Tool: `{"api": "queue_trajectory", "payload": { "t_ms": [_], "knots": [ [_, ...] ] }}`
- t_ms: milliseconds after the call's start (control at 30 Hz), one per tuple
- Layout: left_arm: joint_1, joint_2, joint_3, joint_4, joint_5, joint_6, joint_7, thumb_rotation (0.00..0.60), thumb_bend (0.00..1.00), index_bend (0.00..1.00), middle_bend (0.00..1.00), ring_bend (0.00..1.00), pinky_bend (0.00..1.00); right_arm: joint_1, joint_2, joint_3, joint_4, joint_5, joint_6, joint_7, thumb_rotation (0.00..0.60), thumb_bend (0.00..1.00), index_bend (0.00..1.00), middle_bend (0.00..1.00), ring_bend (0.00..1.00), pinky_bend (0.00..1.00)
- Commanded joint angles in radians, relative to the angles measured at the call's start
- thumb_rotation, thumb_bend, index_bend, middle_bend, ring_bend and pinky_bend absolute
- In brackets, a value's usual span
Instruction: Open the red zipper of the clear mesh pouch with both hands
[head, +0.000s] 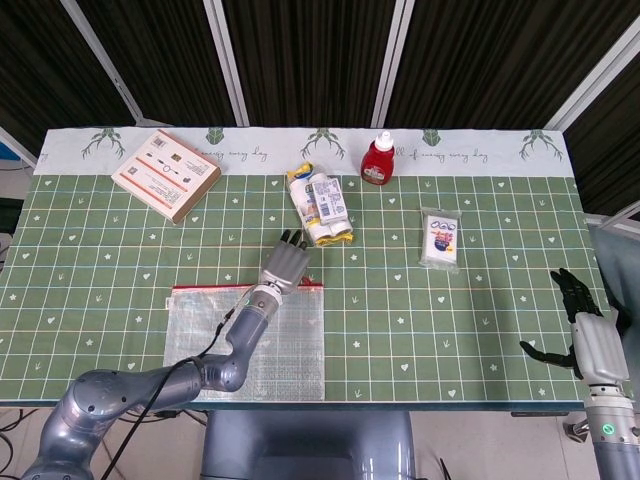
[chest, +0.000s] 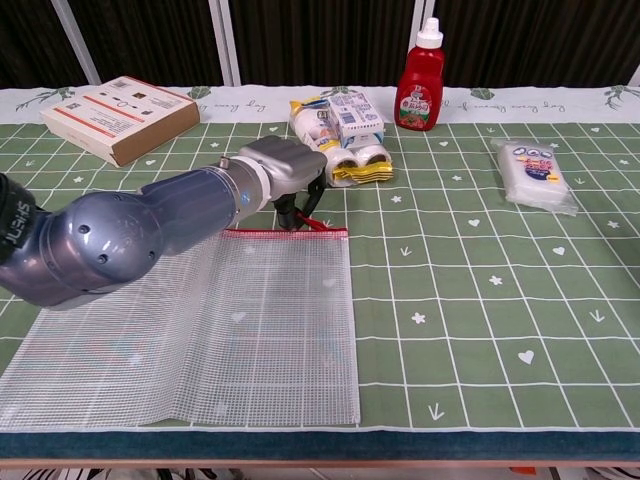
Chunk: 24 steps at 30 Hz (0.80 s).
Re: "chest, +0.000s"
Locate yellow pack of white rolls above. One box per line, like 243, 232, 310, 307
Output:
288, 97, 395, 189

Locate small white blue carton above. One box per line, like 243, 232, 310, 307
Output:
324, 91, 387, 150

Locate clear mesh zipper pouch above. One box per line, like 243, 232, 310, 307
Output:
0, 212, 362, 434

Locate flat brown cardboard box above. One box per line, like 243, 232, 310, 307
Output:
39, 75, 201, 168

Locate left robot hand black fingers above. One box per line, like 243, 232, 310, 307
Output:
238, 134, 330, 232

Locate white packet with blue label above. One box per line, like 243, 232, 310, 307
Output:
491, 135, 579, 217

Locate red ketchup bottle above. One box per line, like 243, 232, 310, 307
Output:
393, 17, 446, 133

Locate green grid tablecloth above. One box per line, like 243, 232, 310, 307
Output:
0, 84, 640, 461

